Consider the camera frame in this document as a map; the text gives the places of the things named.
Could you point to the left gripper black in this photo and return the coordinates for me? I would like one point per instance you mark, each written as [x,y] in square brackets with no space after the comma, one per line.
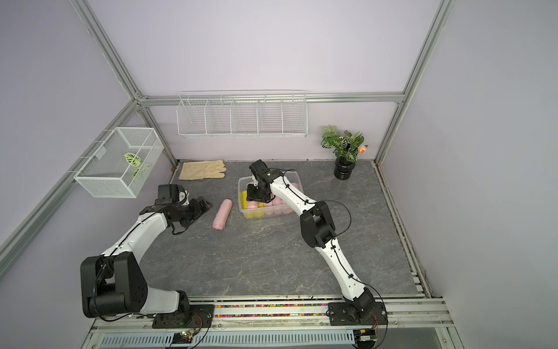
[197,211]

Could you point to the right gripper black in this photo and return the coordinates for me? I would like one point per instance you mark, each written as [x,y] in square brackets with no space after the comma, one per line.
[251,193]

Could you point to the yellow trash bag roll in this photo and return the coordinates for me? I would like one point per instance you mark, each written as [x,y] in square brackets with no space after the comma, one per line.
[254,213]
[244,200]

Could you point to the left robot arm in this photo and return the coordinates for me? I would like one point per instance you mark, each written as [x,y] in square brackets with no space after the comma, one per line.
[112,283]

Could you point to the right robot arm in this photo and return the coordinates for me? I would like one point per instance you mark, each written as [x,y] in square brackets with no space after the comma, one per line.
[361,304]

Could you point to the beige cloth glove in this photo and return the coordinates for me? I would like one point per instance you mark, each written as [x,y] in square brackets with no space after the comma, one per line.
[200,170]

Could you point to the green leaf in basket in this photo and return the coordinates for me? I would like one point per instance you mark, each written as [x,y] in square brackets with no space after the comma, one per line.
[133,160]

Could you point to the white mesh basket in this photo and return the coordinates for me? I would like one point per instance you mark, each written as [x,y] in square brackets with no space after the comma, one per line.
[107,175]

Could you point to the potted green plant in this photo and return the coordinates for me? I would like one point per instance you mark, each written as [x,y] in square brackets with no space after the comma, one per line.
[346,146]

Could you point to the white wire wall shelf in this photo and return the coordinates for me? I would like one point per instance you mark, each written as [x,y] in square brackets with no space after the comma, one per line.
[242,113]

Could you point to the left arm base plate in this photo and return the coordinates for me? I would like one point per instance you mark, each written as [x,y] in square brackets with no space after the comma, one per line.
[196,317]

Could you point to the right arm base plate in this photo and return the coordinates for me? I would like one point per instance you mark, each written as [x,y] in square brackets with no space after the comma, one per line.
[343,314]

